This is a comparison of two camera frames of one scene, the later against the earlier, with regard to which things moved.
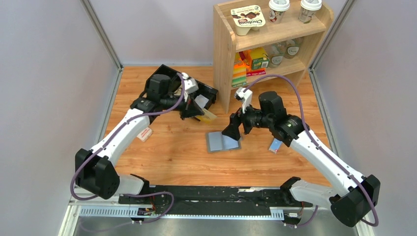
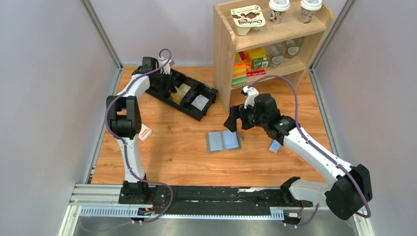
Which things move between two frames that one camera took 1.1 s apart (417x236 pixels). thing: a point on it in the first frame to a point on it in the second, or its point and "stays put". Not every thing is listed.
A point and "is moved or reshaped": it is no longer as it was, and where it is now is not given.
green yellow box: x=259 y=59 stays put
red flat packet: x=255 y=73 stays put
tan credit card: x=207 y=117 is moved or reshaped
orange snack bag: x=244 y=58 stays put
